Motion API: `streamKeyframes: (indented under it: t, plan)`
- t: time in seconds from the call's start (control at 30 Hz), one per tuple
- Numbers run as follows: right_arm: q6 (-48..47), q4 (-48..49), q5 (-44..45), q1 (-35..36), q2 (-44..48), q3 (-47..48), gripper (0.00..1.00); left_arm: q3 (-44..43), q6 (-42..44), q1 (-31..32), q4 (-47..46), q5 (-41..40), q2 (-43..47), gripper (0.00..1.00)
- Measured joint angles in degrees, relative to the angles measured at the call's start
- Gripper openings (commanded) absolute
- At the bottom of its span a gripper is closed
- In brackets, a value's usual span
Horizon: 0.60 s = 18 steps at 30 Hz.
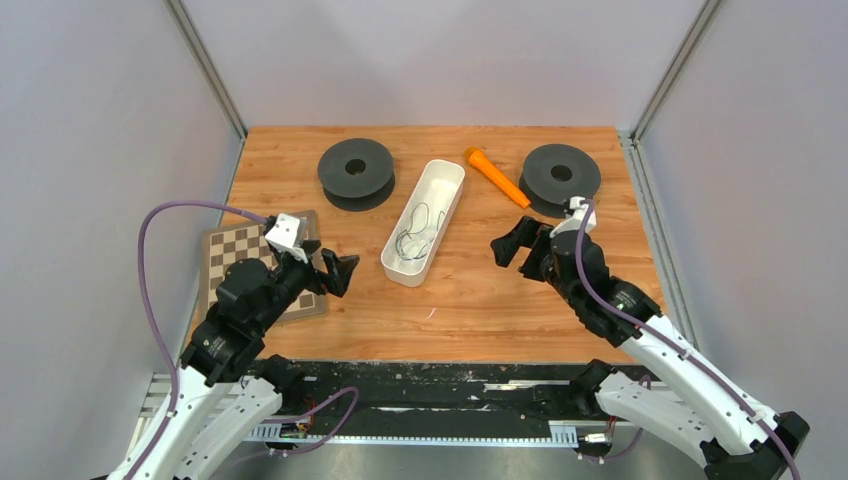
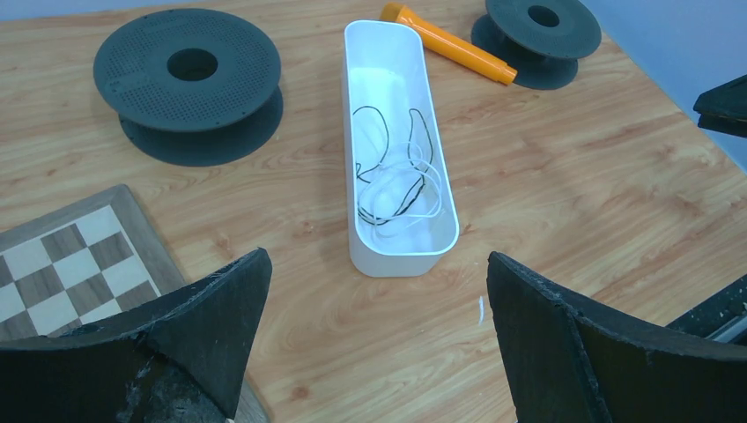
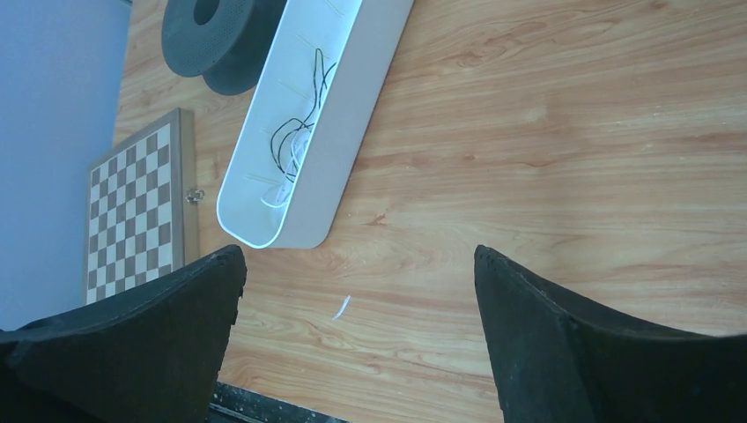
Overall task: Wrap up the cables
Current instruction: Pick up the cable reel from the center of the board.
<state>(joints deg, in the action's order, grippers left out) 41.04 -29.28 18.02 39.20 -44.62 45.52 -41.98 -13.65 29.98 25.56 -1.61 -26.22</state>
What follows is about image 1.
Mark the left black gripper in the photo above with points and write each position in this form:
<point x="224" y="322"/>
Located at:
<point x="340" y="270"/>

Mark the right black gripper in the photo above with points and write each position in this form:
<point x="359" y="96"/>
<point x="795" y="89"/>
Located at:
<point x="523" y="234"/>

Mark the black spool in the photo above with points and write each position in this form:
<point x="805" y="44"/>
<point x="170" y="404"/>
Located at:
<point x="553" y="173"/>
<point x="357" y="174"/>

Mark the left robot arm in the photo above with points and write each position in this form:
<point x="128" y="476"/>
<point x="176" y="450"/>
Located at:
<point x="220" y="398"/>

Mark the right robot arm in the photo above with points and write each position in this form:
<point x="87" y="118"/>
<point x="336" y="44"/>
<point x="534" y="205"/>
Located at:
<point x="718" y="425"/>

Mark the white oblong tray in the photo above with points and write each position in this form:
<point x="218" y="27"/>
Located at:
<point x="414" y="241"/>

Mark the orange flashlight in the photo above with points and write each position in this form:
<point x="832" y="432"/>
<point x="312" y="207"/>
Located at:
<point x="477" y="159"/>

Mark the wooden chessboard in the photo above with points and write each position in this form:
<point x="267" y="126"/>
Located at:
<point x="227" y="245"/>

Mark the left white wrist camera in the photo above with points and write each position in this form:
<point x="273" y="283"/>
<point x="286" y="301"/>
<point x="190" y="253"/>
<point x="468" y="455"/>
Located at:
<point x="285" y="234"/>

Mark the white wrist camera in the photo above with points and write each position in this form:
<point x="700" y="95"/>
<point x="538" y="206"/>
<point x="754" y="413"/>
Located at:
<point x="285" y="234"/>
<point x="579" y="216"/>

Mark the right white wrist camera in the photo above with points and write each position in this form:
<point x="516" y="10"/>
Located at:
<point x="579" y="216"/>

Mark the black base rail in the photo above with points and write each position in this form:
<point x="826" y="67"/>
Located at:
<point x="420" y="403"/>

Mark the left aluminium frame post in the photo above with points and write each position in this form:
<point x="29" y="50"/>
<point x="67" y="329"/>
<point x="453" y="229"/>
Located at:
<point x="193" y="39"/>

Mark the aluminium frame post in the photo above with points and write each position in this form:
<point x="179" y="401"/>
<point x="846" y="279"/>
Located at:
<point x="700" y="25"/>
<point x="193" y="39"/>

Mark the right aluminium frame post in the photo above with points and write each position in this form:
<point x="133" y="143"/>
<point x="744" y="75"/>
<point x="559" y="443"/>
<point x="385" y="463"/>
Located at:
<point x="700" y="25"/>

